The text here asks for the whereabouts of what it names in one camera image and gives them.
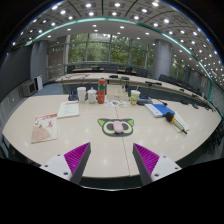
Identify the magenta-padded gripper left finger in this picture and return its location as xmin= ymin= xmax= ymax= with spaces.
xmin=39 ymin=142 xmax=92 ymax=185

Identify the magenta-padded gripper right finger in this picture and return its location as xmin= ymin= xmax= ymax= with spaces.
xmin=132 ymin=143 xmax=183 ymax=186

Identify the pink computer mouse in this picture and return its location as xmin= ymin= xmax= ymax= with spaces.
xmin=112 ymin=120 xmax=124 ymax=135

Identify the cat-face mouse pad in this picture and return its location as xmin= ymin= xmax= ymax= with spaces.
xmin=97 ymin=117 xmax=135 ymax=138

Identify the red and white magazine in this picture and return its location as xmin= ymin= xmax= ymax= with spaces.
xmin=30 ymin=112 xmax=59 ymax=145

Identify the blue and white folder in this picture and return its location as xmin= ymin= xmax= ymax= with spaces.
xmin=144 ymin=103 xmax=176 ymax=118

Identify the cream paper booklet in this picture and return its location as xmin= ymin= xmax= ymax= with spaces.
xmin=56 ymin=100 xmax=81 ymax=119

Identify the grey desk microphone unit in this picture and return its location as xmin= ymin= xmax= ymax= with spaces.
xmin=137 ymin=96 xmax=154 ymax=106

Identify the black gooseneck microphone unit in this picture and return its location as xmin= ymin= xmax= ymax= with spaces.
xmin=68 ymin=89 xmax=79 ymax=102

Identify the white paper cup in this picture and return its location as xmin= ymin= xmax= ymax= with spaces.
xmin=76 ymin=86 xmax=87 ymax=104

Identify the green printed paper cup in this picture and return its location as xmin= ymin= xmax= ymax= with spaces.
xmin=130 ymin=89 xmax=141 ymax=106

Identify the white lidded mug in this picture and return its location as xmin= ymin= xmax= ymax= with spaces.
xmin=86 ymin=87 xmax=98 ymax=104

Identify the colourful sticker sheet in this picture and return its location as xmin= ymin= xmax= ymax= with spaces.
xmin=104 ymin=99 xmax=129 ymax=108

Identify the long curved conference desk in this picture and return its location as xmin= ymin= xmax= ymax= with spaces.
xmin=54 ymin=72 xmax=209 ymax=104

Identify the red bottle with green band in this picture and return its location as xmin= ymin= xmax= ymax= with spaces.
xmin=97 ymin=78 xmax=107 ymax=105

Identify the group of dark office chairs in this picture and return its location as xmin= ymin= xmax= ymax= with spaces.
xmin=66 ymin=63 xmax=214 ymax=108

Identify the beige cardboard box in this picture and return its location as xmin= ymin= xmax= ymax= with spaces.
xmin=106 ymin=83 xmax=129 ymax=102

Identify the group of ceiling lights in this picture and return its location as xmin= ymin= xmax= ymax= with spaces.
xmin=11 ymin=0 xmax=224 ymax=88

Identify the white board leaning at wall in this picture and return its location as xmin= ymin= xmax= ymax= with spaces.
xmin=33 ymin=74 xmax=44 ymax=92

